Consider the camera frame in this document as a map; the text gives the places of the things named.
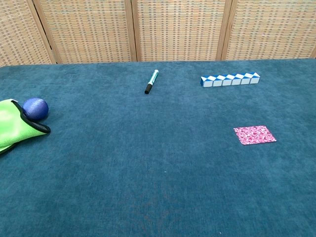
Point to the pink patterned card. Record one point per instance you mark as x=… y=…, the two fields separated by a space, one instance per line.
x=254 y=135

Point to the green white marker pen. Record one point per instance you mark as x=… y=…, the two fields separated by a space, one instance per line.
x=151 y=82

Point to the blue carpet table cover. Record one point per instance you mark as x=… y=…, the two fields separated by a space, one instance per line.
x=148 y=160

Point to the blue white snake puzzle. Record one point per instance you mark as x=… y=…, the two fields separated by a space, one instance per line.
x=229 y=81

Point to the woven bamboo screen panel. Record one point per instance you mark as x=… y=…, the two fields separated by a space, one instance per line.
x=86 y=29
x=180 y=29
x=271 y=29
x=19 y=32

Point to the purple-blue ball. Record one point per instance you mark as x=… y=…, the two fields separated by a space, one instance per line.
x=35 y=108

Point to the lime green microfibre cloth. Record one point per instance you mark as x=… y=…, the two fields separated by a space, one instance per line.
x=14 y=123

